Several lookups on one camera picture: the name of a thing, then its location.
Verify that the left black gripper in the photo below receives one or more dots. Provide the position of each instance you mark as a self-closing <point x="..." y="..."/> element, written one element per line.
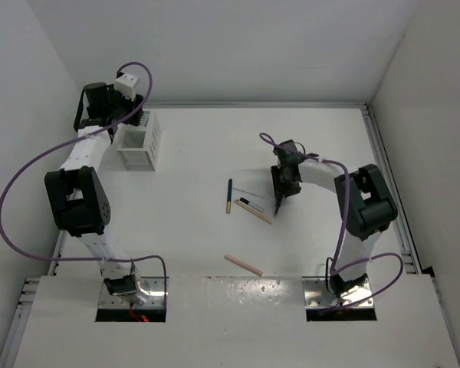
<point x="130" y="104"/>

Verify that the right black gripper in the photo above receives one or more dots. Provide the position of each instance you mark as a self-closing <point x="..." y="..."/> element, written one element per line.
<point x="280" y="189"/>

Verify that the pink makeup stick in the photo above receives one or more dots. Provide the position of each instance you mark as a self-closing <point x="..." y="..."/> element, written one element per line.
<point x="243" y="265"/>

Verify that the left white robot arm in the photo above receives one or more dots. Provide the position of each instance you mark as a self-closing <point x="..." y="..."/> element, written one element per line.
<point x="78" y="201"/>

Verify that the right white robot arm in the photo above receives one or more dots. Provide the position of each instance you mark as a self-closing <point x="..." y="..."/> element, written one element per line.
<point x="366" y="206"/>

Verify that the gold makeup pencil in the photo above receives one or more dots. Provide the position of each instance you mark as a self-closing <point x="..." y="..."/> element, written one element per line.
<point x="253" y="212"/>

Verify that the black white eyeliner pen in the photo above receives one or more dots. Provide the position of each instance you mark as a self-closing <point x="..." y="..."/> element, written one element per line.
<point x="251" y="205"/>

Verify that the thin clear silver stick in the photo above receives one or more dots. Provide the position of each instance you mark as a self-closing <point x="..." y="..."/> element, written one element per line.
<point x="252" y="194"/>

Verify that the dark green gold mascara tube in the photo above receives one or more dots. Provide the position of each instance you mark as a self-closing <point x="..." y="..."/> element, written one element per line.
<point x="229" y="197"/>

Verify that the white slotted organizer box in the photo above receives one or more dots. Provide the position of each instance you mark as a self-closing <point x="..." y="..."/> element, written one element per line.
<point x="138" y="146"/>

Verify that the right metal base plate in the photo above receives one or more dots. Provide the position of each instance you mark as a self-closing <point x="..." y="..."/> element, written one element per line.
<point x="317" y="296"/>

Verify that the metal base plate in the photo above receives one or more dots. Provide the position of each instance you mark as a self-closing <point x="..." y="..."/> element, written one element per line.
<point x="152" y="296"/>
<point x="317" y="296"/>

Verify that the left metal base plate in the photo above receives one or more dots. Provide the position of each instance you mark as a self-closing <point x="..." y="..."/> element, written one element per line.
<point x="152" y="296"/>

